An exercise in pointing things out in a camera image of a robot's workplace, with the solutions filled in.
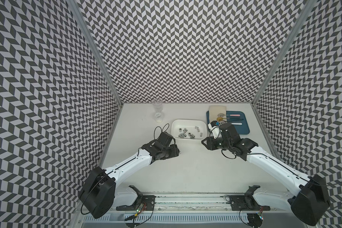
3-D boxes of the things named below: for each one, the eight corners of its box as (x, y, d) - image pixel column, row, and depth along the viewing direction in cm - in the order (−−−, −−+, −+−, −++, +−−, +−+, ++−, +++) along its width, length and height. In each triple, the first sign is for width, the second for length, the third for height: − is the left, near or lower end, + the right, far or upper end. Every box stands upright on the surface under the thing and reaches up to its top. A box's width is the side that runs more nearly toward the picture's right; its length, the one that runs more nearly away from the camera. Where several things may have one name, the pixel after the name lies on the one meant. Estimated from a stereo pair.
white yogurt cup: (155, 122, 108) (154, 118, 104) (156, 116, 112) (155, 112, 108) (162, 122, 108) (161, 118, 104) (163, 116, 112) (162, 112, 108)
